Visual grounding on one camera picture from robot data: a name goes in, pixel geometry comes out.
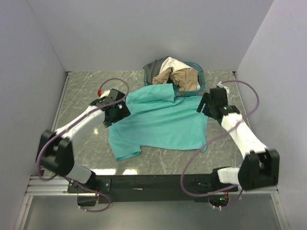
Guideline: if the beige t shirt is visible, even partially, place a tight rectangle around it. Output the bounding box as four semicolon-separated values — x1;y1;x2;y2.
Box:
152;68;200;91

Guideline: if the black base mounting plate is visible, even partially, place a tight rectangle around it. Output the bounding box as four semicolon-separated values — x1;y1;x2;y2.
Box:
67;174;238;209

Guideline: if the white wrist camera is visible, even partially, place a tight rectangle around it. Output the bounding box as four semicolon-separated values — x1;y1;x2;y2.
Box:
97;89;111;99
217;81;230;94

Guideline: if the dark grey t shirt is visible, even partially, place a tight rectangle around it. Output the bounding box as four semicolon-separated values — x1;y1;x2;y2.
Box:
143;57;167;85

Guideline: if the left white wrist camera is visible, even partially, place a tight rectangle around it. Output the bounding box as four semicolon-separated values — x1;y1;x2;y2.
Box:
97;89;111;99

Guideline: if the white t shirt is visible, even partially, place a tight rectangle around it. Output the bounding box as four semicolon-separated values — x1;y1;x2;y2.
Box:
159;57;201;91

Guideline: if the teal t shirt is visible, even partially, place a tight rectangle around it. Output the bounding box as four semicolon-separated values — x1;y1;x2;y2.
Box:
108;84;208;161

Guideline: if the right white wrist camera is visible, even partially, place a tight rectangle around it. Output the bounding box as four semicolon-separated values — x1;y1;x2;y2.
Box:
217;81;230;94

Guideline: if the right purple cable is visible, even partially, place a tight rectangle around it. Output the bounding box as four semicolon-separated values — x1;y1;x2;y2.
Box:
179;80;261;211

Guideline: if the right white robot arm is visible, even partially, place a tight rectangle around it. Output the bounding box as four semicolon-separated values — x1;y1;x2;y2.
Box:
197;87;280;191

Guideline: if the purple cable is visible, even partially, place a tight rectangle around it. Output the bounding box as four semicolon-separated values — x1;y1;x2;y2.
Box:
35;78;130;214
179;80;261;211

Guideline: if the aluminium frame rail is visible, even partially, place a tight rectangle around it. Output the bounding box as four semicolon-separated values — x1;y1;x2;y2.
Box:
25;174;280;197

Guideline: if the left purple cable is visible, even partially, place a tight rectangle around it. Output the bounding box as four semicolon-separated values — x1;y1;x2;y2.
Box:
35;78;130;214

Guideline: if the teal plastic laundry basket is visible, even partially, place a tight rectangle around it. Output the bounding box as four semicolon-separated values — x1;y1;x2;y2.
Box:
143;62;205;97

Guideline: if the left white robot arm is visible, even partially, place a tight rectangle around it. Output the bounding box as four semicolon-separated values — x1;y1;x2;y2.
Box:
36;89;130;193

